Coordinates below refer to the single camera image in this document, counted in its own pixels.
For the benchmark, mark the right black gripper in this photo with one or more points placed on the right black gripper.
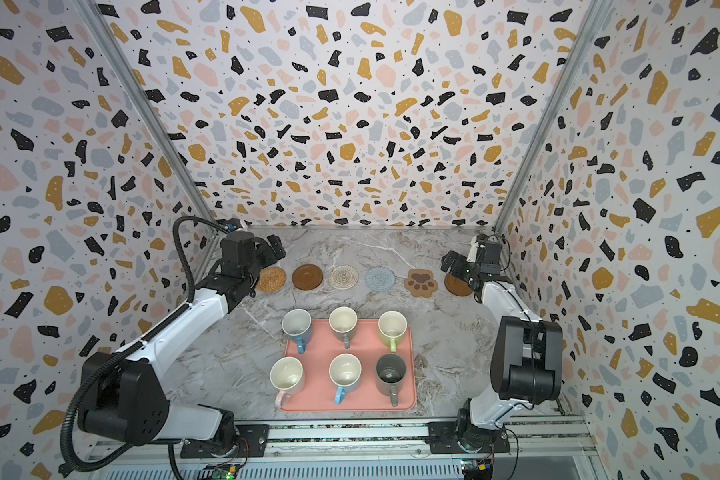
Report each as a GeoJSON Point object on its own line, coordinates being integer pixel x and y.
{"type": "Point", "coordinates": [458, 264]}

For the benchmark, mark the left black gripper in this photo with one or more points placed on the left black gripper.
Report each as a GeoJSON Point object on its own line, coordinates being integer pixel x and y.
{"type": "Point", "coordinates": [266, 249]}

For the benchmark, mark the woven rattan coaster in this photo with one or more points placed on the woven rattan coaster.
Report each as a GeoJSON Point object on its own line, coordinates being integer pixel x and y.
{"type": "Point", "coordinates": [271, 279]}

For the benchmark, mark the dark brown wooden coaster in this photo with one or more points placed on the dark brown wooden coaster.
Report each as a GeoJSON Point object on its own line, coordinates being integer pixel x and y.
{"type": "Point", "coordinates": [307, 277]}

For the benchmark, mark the brown paw shaped coaster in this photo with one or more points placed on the brown paw shaped coaster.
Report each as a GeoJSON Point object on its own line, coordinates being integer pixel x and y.
{"type": "Point", "coordinates": [420, 283]}

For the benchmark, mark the beige braided round coaster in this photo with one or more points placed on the beige braided round coaster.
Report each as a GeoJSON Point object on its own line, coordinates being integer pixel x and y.
{"type": "Point", "coordinates": [343, 277]}

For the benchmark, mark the blue grey woven coaster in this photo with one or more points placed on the blue grey woven coaster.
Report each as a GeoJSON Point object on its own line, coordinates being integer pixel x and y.
{"type": "Point", "coordinates": [380, 279]}

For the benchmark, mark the light green mug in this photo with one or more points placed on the light green mug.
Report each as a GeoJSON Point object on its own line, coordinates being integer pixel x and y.
{"type": "Point", "coordinates": [392, 326]}

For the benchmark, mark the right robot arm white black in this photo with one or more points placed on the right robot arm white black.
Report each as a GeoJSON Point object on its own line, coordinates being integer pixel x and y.
{"type": "Point", "coordinates": [526, 364]}

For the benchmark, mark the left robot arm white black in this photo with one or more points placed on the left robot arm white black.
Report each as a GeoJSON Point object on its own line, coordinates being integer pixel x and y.
{"type": "Point", "coordinates": [121, 396]}

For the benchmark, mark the dark grey mug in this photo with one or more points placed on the dark grey mug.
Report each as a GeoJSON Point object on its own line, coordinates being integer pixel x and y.
{"type": "Point", "coordinates": [390, 371]}

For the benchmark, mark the pink rectangular tray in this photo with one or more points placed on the pink rectangular tray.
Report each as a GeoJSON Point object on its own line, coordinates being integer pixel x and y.
{"type": "Point", "coordinates": [328, 377]}

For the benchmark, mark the right circuit board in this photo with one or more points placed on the right circuit board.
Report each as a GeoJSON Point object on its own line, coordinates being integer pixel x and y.
{"type": "Point", "coordinates": [477, 469]}

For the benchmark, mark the circuit board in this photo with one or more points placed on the circuit board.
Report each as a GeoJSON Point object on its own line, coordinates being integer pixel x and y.
{"type": "Point", "coordinates": [227, 471]}
{"type": "Point", "coordinates": [477, 469]}

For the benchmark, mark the left circuit board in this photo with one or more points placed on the left circuit board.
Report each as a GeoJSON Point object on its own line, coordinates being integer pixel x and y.
{"type": "Point", "coordinates": [227, 471]}

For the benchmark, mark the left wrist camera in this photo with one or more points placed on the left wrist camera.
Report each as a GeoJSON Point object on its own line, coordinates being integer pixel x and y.
{"type": "Point", "coordinates": [237, 247]}

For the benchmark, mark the grey mug blue handle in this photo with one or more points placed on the grey mug blue handle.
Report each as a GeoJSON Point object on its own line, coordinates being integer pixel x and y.
{"type": "Point", "coordinates": [297, 325]}

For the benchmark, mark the cream mug grey handle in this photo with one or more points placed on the cream mug grey handle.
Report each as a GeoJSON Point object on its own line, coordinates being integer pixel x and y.
{"type": "Point", "coordinates": [343, 322]}

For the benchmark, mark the cream mug pink handle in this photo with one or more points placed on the cream mug pink handle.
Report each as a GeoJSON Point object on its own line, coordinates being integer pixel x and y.
{"type": "Point", "coordinates": [287, 376]}

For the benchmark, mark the cream mug blue handle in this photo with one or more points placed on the cream mug blue handle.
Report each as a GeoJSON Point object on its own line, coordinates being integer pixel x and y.
{"type": "Point", "coordinates": [345, 372]}

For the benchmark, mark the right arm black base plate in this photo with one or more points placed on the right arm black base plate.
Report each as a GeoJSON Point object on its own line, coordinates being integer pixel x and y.
{"type": "Point", "coordinates": [446, 437]}

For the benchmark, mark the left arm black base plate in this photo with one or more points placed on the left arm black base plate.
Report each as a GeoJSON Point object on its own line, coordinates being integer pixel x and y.
{"type": "Point", "coordinates": [249, 441]}

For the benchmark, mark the aluminium mounting rail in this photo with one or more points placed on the aluminium mounting rail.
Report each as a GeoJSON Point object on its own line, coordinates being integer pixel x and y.
{"type": "Point", "coordinates": [541, 447]}

